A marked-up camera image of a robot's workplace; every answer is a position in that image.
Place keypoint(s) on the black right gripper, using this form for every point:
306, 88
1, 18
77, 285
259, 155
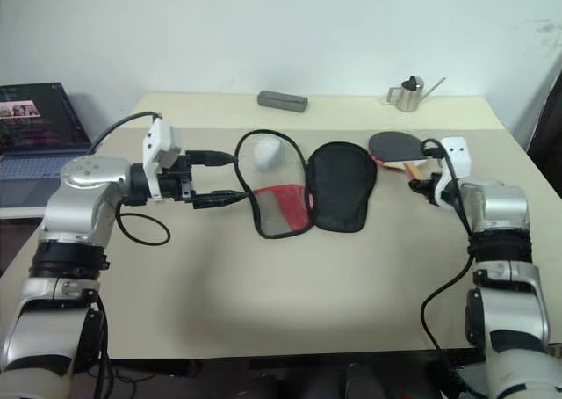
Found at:
429, 188

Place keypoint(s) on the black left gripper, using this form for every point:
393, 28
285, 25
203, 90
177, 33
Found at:
173, 183

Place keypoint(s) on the table tennis paddle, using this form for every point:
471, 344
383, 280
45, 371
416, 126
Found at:
393, 146

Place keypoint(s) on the black red paddle case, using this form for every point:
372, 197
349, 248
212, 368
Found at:
342, 188

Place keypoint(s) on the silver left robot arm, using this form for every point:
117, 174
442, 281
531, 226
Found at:
88, 179

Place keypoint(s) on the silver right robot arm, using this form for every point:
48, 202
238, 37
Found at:
496, 201

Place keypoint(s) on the pale round zipper tag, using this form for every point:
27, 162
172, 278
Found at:
267, 153

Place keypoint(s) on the small metal watering can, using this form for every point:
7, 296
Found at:
409, 98

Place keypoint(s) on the grey oblong pouch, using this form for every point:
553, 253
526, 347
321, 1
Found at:
283, 101

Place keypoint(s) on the black fabric object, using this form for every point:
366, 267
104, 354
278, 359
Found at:
549, 131

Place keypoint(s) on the open blue laptop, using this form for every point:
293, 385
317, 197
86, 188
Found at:
35, 118

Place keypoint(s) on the white side desk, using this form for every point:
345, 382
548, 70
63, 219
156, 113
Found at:
22, 212

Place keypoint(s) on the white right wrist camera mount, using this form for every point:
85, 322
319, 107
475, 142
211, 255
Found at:
456, 153

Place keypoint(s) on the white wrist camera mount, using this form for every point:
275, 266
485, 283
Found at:
160, 142
456, 153

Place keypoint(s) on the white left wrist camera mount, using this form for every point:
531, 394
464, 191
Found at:
160, 142

